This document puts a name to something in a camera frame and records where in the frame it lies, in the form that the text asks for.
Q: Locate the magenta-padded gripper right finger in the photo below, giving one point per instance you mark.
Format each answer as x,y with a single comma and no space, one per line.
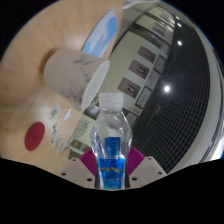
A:
148,170

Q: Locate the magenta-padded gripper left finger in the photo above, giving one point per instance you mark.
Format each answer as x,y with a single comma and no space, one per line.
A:
75,170

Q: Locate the clear blue-labelled water bottle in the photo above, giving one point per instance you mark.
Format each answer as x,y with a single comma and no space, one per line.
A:
111,133

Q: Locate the small printed card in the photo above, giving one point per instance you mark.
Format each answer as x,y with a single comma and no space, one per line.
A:
60,145
54,133
54,112

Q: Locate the small white paper scrap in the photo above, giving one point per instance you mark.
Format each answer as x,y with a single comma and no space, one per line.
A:
67,114

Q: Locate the round ceiling lights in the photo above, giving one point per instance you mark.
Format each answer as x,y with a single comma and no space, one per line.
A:
166,88

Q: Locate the white marbled mug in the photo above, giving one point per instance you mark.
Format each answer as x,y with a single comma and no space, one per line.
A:
66,76

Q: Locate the blue and white paper leaflet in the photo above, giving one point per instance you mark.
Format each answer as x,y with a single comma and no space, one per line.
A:
101,33

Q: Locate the framed wall pictures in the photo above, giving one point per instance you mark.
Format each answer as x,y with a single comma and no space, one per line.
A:
140,68

